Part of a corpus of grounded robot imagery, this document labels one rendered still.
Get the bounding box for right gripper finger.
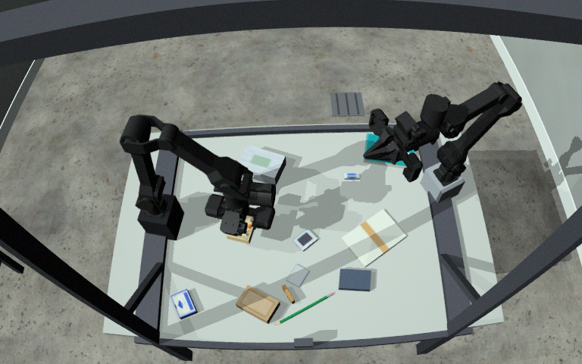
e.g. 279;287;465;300
364;141;400;165
363;128;390;157

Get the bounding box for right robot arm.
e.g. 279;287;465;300
393;81;522;187

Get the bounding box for wooden ball-in-hole puzzle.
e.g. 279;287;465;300
226;216;254;244

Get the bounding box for brown wooden box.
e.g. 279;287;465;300
236;285;280;324

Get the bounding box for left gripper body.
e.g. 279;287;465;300
205;194;275;230

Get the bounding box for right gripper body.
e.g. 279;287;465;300
368;108;425;182

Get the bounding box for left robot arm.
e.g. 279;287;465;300
120;115;276;236

